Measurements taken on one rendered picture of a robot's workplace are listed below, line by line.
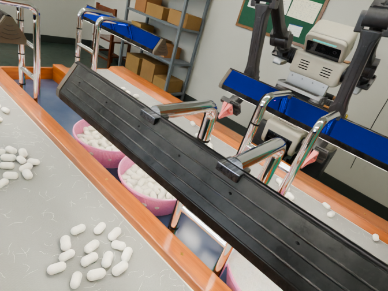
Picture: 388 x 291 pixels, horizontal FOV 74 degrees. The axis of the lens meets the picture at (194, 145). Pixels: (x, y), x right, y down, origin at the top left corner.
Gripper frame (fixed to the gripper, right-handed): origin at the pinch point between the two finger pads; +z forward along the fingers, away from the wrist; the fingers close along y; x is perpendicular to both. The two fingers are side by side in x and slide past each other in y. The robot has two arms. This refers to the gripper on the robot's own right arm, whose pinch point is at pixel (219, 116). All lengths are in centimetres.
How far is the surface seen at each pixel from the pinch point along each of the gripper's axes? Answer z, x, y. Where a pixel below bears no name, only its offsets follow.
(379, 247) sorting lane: 9, 8, 76
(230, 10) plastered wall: -180, 87, -144
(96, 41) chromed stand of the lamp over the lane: 17, -34, -51
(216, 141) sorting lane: 7.6, 9.1, 3.1
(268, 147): 34, -62, 46
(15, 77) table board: 50, -19, -96
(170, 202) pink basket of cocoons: 46, -26, 23
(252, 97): 3.8, -29.2, 21.2
